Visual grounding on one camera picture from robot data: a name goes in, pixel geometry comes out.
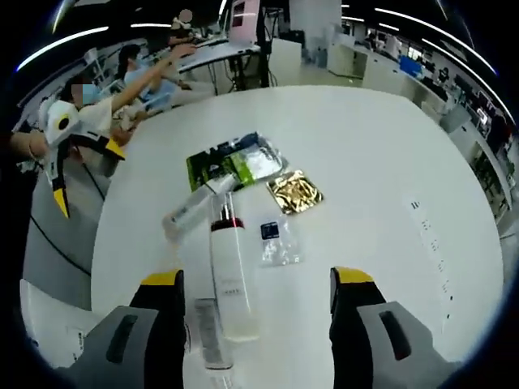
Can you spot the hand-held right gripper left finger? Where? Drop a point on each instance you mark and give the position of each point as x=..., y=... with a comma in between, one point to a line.
x=162, y=332

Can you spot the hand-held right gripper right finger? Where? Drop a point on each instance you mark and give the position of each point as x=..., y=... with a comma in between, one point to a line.
x=348, y=336

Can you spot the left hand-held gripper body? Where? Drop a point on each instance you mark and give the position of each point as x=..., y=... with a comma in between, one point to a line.
x=61, y=121

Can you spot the clear skincare bottle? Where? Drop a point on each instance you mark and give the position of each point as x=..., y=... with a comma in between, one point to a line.
x=214, y=336

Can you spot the white red-collared skincare pump bottle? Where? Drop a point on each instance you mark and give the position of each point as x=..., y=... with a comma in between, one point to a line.
x=229, y=275

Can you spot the dark green skincare sachet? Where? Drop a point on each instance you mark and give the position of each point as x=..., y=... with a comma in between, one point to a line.
x=202, y=170

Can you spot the small clear skincare sachet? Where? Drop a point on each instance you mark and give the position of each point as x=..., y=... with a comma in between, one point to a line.
x=280, y=251

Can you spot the white skincare tube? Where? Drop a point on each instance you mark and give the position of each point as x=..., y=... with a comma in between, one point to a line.
x=198, y=204

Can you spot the gold foil skincare sachet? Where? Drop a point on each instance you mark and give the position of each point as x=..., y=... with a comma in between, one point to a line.
x=295, y=192

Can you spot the black green snack bag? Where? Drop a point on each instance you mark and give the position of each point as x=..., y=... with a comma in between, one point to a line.
x=263, y=160

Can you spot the white mesh chair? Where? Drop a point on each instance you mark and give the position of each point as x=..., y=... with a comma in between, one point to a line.
x=52, y=324

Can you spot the white power strip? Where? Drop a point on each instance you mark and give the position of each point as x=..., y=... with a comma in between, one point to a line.
x=434, y=251

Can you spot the large display screen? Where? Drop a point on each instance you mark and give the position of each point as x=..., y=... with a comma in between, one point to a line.
x=243, y=22

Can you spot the blue plastic crate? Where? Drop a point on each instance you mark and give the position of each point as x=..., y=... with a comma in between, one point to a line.
x=411, y=66

